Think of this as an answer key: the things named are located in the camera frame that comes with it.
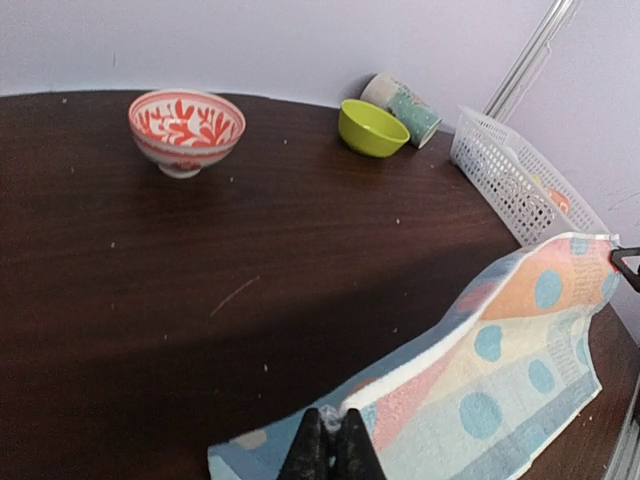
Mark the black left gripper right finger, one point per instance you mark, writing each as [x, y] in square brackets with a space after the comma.
[353, 452]

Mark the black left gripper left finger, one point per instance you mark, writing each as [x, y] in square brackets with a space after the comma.
[308, 455]

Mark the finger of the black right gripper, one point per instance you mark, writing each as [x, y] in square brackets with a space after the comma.
[619, 257]

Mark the white perforated plastic basket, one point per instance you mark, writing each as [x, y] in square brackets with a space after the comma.
[513, 176]

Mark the blue mickey dotted towel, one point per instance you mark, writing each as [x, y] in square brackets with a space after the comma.
[483, 392]

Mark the orange bunny towel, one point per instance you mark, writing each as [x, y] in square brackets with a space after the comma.
[560, 200]

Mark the green plastic bowl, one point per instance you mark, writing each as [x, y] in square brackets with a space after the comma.
[370, 130]

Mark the tall illustrated ceramic cup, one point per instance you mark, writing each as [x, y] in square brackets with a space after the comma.
[389, 94]

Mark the red patterned ceramic bowl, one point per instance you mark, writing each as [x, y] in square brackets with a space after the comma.
[185, 131]

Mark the front aluminium rail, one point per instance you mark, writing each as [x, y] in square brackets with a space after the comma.
[624, 461]

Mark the right aluminium frame post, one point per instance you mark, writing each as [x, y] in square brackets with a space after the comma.
[531, 60]

